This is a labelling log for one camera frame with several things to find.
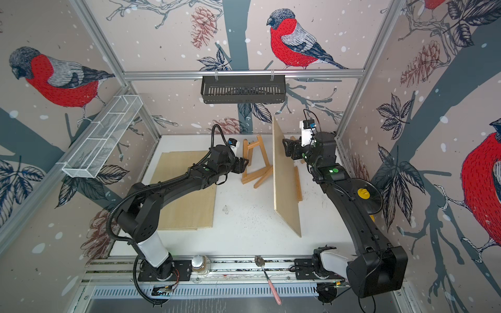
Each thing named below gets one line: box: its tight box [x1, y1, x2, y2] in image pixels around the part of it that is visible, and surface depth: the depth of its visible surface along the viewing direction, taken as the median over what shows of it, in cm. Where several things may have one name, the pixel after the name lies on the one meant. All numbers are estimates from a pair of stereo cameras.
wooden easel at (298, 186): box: [293, 165, 304, 202], surface depth 93 cm
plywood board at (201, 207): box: [189, 183, 217, 231], surface depth 89 cm
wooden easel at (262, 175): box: [240, 134, 274, 189], surface depth 94 cm
